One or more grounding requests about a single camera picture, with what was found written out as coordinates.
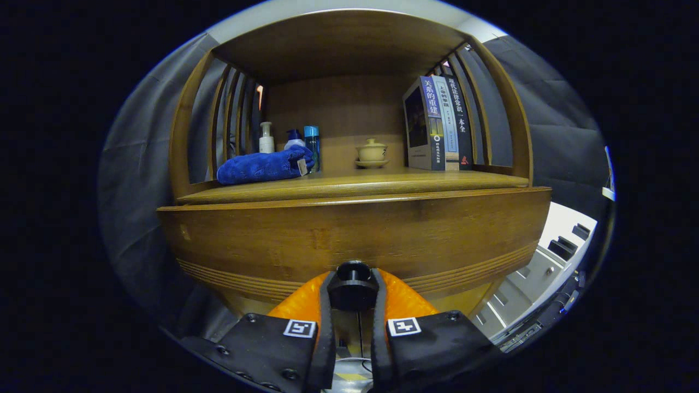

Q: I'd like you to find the brown wooden cabinet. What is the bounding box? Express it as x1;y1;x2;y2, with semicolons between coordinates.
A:
164;8;538;350

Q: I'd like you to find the blue cylinder bottle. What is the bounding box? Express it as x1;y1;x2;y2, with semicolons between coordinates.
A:
304;126;321;173

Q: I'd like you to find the white drawer unit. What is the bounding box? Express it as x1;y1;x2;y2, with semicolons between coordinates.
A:
472;202;599;344

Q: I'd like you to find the pale spine book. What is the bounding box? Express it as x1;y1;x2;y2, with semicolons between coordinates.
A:
433;75;460;171

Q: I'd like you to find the wooden drawer with black knob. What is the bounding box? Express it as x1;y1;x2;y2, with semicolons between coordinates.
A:
157;187;552;317

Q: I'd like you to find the tangle of floor cables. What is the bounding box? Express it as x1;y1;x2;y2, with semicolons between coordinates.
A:
334;311;373;391

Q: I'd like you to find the beige lidded teacup with saucer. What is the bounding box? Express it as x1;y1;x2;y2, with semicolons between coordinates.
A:
354;138;390;169

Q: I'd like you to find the black spine book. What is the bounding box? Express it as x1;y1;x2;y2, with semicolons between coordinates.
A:
445;74;473;171

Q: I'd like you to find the blue spine book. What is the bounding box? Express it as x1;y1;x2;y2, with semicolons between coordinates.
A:
402;76;446;171

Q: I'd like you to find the wooden countertop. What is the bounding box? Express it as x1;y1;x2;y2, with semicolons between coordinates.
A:
176;166;530;206

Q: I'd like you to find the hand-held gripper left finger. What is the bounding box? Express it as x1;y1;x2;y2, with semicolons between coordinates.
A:
180;270;336;392

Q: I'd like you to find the folded blue towel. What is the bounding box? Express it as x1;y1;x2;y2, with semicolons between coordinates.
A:
216;145;316;186

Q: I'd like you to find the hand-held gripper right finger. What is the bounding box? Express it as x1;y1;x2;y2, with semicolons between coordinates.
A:
371;267;508;392

